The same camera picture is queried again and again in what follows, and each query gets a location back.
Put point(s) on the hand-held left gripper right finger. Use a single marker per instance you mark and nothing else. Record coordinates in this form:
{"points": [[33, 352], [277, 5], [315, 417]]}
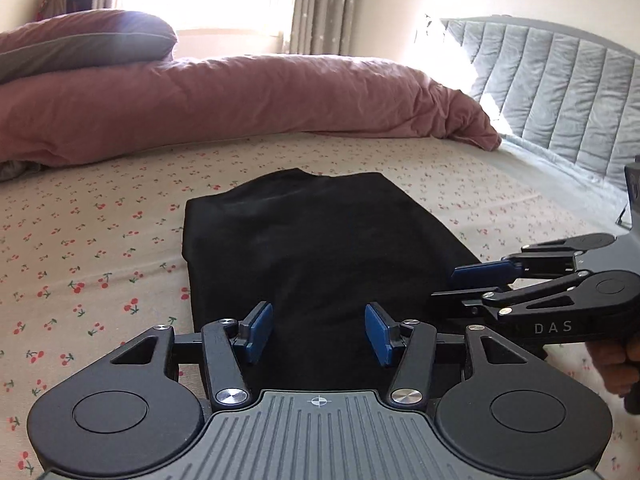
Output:
{"points": [[380, 335]]}

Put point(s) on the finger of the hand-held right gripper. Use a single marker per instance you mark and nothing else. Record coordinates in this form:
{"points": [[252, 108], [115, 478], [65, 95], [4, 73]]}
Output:
{"points": [[465, 305], [482, 272]]}

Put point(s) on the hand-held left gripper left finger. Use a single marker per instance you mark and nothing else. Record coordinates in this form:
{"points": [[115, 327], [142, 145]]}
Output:
{"points": [[257, 332]]}

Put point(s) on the black pants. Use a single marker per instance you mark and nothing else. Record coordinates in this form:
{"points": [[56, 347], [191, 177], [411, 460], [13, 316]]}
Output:
{"points": [[310, 240]]}

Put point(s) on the person's right hand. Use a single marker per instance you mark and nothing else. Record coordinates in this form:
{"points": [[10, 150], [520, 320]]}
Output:
{"points": [[617, 365]]}

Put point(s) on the grey quilted headboard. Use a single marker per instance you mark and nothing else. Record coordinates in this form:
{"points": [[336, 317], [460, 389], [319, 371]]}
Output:
{"points": [[550, 85]]}

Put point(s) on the pink duvet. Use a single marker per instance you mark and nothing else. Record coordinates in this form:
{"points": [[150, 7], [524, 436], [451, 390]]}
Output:
{"points": [[250, 100]]}

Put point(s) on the grey crumpled cloth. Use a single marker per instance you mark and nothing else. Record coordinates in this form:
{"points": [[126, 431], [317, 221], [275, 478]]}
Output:
{"points": [[15, 171]]}

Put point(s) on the pink and grey pillow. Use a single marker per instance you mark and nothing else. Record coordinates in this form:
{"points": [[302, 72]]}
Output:
{"points": [[75, 40]]}

